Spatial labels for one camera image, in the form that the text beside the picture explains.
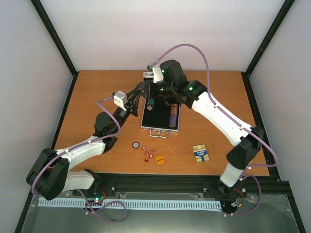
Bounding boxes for aluminium poker case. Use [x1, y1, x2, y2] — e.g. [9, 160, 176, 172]
[140, 71, 181, 138]

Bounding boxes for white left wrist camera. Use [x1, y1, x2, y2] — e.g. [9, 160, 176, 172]
[113, 91, 128, 111]

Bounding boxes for red poker chip stack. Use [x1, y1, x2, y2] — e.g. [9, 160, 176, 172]
[171, 104, 179, 115]

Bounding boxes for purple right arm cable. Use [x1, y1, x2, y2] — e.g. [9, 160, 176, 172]
[150, 43, 278, 217]

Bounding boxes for blue playing card box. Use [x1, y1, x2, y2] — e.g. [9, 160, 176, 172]
[192, 144, 209, 163]

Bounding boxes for black poker chip stack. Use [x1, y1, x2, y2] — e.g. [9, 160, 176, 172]
[132, 142, 140, 149]

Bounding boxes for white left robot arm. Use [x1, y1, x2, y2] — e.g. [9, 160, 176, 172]
[26, 102, 138, 200]

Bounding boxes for light blue cable duct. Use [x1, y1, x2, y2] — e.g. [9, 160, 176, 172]
[37, 197, 222, 212]

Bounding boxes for orange dealer button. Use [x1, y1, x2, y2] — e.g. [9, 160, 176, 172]
[155, 155, 165, 165]

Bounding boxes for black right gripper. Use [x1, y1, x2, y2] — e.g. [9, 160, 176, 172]
[136, 82, 174, 100]

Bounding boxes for purple poker chip stack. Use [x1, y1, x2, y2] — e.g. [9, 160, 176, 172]
[169, 112, 179, 128]

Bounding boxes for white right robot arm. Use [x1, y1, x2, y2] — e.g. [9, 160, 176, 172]
[127, 60, 263, 188]

